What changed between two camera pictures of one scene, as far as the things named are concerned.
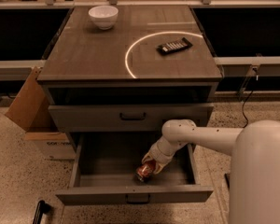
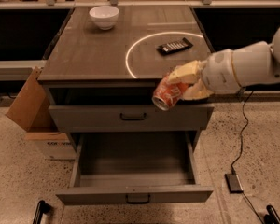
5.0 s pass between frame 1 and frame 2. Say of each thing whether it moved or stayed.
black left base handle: stayed
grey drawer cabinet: stayed
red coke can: moved
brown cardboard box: stayed
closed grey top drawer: stayed
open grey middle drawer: stayed
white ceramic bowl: stayed
